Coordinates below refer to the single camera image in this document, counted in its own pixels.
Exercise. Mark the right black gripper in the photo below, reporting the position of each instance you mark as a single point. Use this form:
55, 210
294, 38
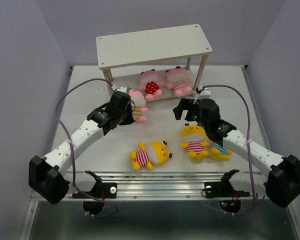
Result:
184, 104

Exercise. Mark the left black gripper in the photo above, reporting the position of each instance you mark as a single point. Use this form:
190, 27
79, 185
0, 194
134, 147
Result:
130, 120

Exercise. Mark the pink frog orange-striped shirt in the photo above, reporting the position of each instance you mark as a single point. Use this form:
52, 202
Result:
138, 106

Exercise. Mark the pink frog pink-striped shirt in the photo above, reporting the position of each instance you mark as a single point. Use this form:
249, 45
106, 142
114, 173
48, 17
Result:
178, 80

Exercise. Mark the yellow frog red-striped shirt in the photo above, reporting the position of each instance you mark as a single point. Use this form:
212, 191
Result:
194, 141

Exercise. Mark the pink frog red polka-dot shirt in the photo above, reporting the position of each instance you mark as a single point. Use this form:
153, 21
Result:
150, 84

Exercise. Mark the yellow frog blue-striped shirt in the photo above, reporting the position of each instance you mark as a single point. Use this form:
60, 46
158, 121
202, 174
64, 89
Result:
219, 153

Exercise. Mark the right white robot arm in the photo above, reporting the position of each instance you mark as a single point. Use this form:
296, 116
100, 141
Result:
279, 177

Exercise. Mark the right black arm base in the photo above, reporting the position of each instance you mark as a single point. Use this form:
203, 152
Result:
231, 203

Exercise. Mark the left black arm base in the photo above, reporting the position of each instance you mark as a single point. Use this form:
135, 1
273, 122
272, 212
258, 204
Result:
93, 187

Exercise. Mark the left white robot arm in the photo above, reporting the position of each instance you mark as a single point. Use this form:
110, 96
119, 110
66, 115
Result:
46, 175

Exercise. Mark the white two-tier shelf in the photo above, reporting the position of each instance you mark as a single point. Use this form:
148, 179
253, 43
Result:
160, 49

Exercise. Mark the yellow frog lying sideways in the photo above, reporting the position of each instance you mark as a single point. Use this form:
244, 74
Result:
148, 155

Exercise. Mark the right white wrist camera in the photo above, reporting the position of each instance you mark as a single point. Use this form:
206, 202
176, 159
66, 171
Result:
202, 92

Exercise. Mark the aluminium mounting rail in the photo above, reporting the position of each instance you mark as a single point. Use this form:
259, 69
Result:
179, 177

